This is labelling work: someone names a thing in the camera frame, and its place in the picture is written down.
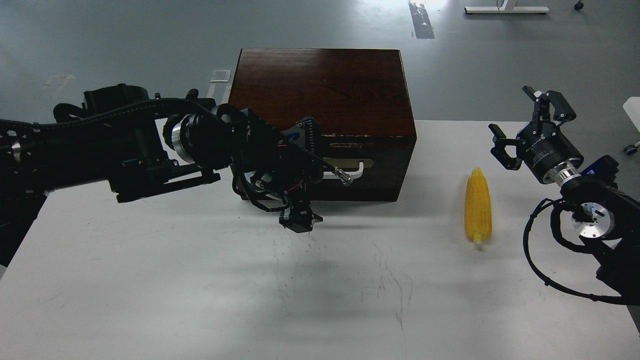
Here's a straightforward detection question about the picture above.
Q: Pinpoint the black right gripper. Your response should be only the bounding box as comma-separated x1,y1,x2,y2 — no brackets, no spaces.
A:
488,85,585,184

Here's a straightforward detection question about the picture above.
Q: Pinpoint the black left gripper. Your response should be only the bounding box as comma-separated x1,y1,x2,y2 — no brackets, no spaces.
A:
215,104,354,233

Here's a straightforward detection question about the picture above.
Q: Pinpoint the wooden drawer with white handle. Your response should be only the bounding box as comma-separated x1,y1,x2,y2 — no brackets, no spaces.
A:
323,139,416,191

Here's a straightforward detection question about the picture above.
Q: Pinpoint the yellow corn cob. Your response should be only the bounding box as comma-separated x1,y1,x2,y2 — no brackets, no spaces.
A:
464,167,493,244

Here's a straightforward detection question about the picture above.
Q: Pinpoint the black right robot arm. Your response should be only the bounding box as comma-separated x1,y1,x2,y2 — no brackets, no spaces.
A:
489,86,640,306

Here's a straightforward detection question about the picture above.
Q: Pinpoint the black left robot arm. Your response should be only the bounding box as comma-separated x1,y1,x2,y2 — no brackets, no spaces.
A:
0,83,353,267

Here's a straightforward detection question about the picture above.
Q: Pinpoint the dark wooden drawer cabinet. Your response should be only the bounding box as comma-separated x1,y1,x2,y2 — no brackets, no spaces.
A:
228,48,418,202

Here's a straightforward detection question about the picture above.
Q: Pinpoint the white chair base with caster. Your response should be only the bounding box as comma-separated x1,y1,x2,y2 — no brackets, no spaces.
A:
621,97,640,156

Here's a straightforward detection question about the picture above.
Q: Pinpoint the white desk base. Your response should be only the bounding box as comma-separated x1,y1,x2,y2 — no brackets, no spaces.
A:
464,0,550,15

